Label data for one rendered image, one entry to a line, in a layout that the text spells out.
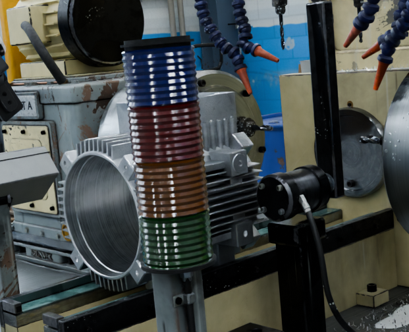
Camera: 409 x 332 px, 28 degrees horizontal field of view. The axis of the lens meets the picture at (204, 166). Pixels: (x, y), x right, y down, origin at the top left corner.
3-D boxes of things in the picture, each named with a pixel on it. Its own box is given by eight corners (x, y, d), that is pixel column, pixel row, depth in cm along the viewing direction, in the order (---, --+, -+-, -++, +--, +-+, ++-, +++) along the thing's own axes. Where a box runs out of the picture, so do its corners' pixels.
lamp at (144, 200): (176, 201, 73) (172, 151, 72) (224, 207, 69) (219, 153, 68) (123, 215, 69) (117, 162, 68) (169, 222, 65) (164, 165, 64)
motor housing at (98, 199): (178, 245, 122) (165, 117, 119) (273, 262, 108) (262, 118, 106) (64, 280, 109) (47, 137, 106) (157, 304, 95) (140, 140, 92)
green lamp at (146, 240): (182, 250, 74) (176, 201, 73) (228, 259, 69) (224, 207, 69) (128, 267, 70) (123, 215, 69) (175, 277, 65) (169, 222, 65)
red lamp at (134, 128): (172, 151, 72) (167, 99, 72) (219, 153, 68) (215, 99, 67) (117, 162, 68) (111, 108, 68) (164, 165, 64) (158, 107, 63)
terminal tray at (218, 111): (187, 143, 117) (182, 93, 116) (241, 145, 109) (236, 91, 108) (120, 157, 109) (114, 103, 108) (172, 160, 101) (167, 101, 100)
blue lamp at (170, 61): (167, 99, 72) (162, 47, 71) (215, 99, 67) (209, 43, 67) (111, 108, 68) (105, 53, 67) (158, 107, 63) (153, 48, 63)
